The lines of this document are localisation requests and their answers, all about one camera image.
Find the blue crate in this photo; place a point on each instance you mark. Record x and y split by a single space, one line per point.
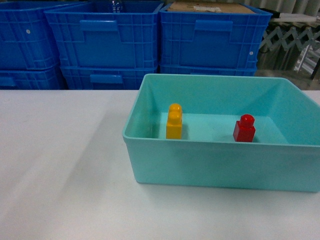
90 35
88 78
213 40
45 79
190 70
26 39

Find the expandable roller conveyor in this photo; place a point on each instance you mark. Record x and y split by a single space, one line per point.
283 42

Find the red toy block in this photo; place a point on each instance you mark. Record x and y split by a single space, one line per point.
244 130

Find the blue crate bottom right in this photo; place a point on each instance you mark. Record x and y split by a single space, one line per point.
190 70

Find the blue crate top left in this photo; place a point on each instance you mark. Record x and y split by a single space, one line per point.
26 39

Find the blue crate bottom left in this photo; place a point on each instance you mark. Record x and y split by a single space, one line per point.
45 79

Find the blue crate bottom middle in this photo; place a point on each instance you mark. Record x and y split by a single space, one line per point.
88 78

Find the blue crate top right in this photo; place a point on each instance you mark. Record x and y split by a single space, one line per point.
213 40

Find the blue crate top middle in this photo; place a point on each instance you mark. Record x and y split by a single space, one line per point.
90 35

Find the teal plastic box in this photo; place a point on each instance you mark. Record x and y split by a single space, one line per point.
284 154

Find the yellow toy block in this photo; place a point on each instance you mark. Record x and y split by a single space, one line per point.
174 122

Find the cardboard sheet in crate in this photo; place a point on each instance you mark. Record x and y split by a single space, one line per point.
209 7

